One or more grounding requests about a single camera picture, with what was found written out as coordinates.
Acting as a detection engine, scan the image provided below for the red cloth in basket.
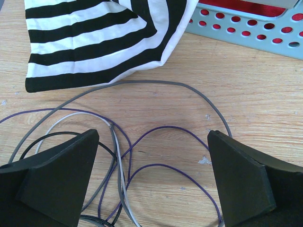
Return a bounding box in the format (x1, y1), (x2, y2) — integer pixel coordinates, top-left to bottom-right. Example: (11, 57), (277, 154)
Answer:
(198, 0), (303, 45)

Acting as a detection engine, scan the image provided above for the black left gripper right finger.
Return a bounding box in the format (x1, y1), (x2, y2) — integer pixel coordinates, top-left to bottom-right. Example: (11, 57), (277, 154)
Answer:
(207, 131), (303, 227)

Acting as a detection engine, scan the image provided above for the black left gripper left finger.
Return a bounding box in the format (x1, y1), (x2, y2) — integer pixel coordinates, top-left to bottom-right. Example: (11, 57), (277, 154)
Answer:
(0, 129), (99, 227)

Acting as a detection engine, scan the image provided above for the light blue plastic basket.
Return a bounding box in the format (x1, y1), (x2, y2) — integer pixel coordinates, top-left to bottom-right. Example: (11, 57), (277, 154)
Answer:
(186, 0), (303, 60)

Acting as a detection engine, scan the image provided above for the white wire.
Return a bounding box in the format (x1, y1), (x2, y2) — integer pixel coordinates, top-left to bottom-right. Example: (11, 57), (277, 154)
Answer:
(35, 112), (142, 227)

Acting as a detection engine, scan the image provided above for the grey wire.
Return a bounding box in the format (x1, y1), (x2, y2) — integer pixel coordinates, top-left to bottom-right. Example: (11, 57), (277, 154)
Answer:
(8, 79), (233, 227)

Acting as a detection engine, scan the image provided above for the black wire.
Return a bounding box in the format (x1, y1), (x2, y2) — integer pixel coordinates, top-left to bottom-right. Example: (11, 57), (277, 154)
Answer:
(19, 131), (124, 227)

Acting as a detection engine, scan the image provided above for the purple wire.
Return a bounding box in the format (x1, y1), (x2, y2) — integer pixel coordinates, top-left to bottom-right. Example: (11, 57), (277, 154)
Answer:
(0, 108), (223, 224)

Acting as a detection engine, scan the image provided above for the black white striped cloth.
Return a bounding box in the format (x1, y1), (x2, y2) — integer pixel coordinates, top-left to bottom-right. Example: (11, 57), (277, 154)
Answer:
(24, 0), (197, 93)

